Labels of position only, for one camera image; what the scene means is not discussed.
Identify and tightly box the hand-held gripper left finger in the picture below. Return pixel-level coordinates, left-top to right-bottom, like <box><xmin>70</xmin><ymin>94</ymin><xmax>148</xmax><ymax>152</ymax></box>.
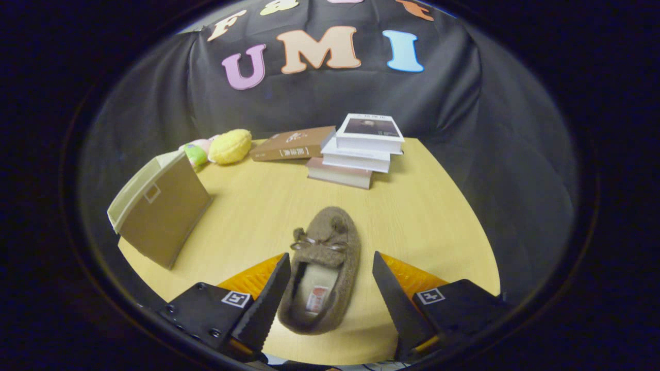
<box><xmin>155</xmin><ymin>252</ymin><xmax>292</xmax><ymax>364</ymax></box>

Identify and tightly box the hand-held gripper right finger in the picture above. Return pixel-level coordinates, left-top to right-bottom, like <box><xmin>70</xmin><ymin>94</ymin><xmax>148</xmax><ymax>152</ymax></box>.
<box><xmin>372</xmin><ymin>251</ymin><xmax>512</xmax><ymax>364</ymax></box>

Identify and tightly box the brown fuzzy shoe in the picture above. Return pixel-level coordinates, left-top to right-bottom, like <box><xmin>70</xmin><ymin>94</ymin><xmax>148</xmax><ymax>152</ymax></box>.
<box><xmin>277</xmin><ymin>206</ymin><xmax>362</xmax><ymax>336</ymax></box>

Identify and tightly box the beige fabric storage box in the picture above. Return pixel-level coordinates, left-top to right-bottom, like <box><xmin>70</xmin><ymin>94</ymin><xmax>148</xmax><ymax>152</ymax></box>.
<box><xmin>107</xmin><ymin>149</ymin><xmax>213</xmax><ymax>271</ymax></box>

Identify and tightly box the pink book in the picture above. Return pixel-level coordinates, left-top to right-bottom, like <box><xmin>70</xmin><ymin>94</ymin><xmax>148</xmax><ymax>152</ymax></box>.
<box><xmin>306</xmin><ymin>157</ymin><xmax>373</xmax><ymax>190</ymax></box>

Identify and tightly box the yellow plush toy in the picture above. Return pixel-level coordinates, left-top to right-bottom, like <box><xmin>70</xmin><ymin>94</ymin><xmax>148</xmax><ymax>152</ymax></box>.
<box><xmin>207</xmin><ymin>128</ymin><xmax>253</xmax><ymax>166</ymax></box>

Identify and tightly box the brown book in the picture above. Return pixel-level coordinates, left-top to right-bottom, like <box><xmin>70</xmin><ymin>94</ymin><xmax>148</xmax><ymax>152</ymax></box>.
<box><xmin>250</xmin><ymin>125</ymin><xmax>337</xmax><ymax>163</ymax></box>

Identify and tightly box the pink and green plush toy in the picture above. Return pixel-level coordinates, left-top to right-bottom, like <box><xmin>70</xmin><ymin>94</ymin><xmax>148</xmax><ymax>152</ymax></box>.
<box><xmin>178</xmin><ymin>138</ymin><xmax>218</xmax><ymax>173</ymax></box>

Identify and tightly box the white book with portrait cover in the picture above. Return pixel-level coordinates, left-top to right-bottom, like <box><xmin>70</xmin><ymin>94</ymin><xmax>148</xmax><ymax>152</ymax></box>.
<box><xmin>335</xmin><ymin>113</ymin><xmax>406</xmax><ymax>156</ymax></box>

